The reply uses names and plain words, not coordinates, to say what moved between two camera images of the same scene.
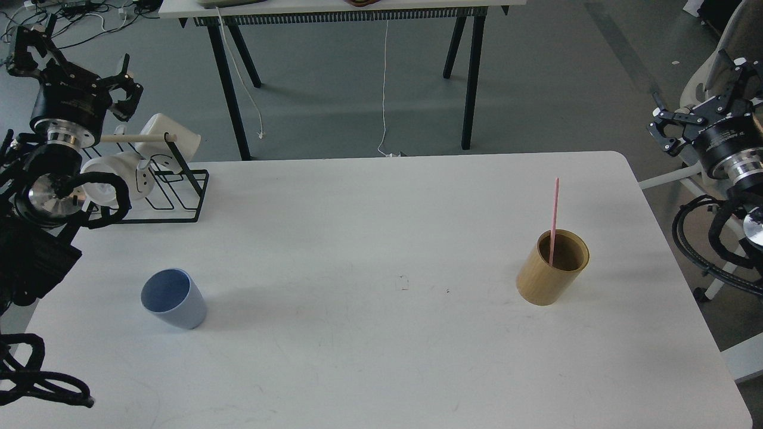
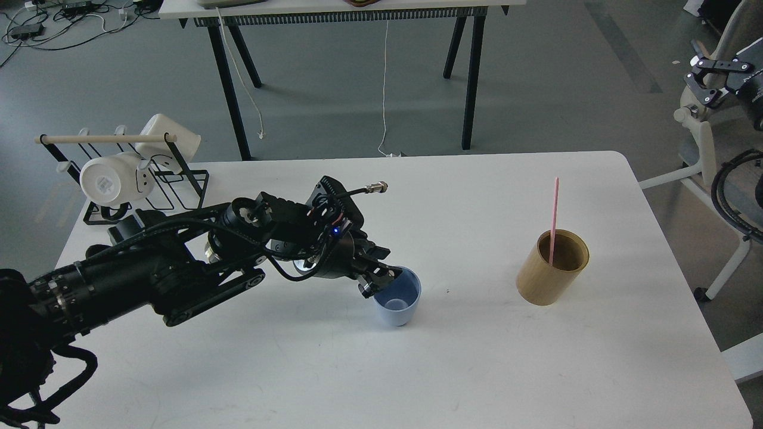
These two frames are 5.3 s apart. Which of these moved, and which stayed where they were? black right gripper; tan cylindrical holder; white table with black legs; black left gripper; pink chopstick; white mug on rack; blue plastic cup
Moved: black left gripper; blue plastic cup; black right gripper
Stayed: white table with black legs; white mug on rack; tan cylindrical holder; pink chopstick
